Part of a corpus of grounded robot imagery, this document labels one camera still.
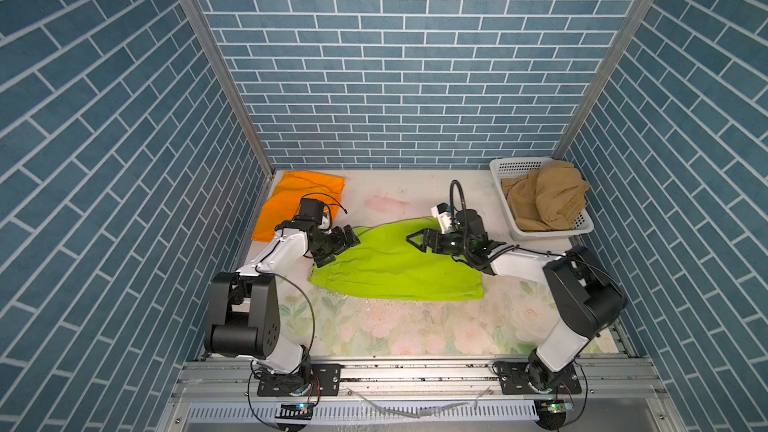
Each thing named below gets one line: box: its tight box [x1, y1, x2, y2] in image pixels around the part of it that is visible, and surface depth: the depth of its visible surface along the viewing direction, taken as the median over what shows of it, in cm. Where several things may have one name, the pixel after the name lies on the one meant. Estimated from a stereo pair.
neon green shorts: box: [309, 218, 485, 301], surface depth 91 cm
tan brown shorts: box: [501, 160, 590, 231], surface depth 101 cm
